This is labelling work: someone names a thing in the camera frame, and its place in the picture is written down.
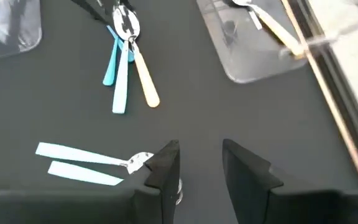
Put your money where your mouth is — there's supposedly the small spoon teal handle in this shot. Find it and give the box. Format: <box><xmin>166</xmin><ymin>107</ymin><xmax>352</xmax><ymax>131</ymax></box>
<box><xmin>118</xmin><ymin>39</ymin><xmax>135</xmax><ymax>63</ymax></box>

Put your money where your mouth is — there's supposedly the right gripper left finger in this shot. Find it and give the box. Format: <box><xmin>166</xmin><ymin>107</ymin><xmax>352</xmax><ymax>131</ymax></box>
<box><xmin>0</xmin><ymin>139</ymin><xmax>181</xmax><ymax>224</ymax></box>

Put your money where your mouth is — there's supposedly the large spoon teal handle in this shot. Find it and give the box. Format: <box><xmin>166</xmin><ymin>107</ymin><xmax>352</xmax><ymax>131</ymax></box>
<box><xmin>47</xmin><ymin>160</ymin><xmax>185</xmax><ymax>206</ymax></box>
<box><xmin>35</xmin><ymin>141</ymin><xmax>154</xmax><ymax>174</ymax></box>

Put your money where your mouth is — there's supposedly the clear plastic bin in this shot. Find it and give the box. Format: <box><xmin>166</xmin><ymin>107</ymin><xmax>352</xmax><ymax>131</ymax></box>
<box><xmin>0</xmin><ymin>0</ymin><xmax>42</xmax><ymax>62</ymax></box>
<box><xmin>196</xmin><ymin>0</ymin><xmax>358</xmax><ymax>85</ymax></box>

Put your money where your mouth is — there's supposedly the black metal table frame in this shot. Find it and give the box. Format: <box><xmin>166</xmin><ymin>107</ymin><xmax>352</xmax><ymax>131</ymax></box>
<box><xmin>280</xmin><ymin>0</ymin><xmax>358</xmax><ymax>190</ymax></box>

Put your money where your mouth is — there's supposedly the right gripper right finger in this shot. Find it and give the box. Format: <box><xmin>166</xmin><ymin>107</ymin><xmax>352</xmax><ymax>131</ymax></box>
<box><xmin>222</xmin><ymin>138</ymin><xmax>358</xmax><ymax>224</ymax></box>

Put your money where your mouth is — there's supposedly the spoon with teal handle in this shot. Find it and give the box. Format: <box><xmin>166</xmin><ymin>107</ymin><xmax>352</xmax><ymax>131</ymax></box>
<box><xmin>111</xmin><ymin>39</ymin><xmax>131</xmax><ymax>114</ymax></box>

